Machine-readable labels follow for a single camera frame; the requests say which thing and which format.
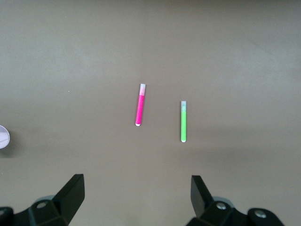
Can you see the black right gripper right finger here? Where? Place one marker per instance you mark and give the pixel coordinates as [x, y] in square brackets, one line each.
[211, 212]

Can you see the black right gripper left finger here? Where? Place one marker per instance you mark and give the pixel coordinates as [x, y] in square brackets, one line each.
[63, 207]

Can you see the pink highlighter pen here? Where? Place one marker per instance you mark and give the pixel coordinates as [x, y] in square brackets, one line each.
[140, 108]

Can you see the pink translucent pen holder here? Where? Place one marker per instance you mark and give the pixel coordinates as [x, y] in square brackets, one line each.
[3, 137]

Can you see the green highlighter pen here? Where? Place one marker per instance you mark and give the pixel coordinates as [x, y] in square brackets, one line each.
[184, 124]

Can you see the brown table cover mat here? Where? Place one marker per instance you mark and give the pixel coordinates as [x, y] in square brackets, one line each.
[94, 70]

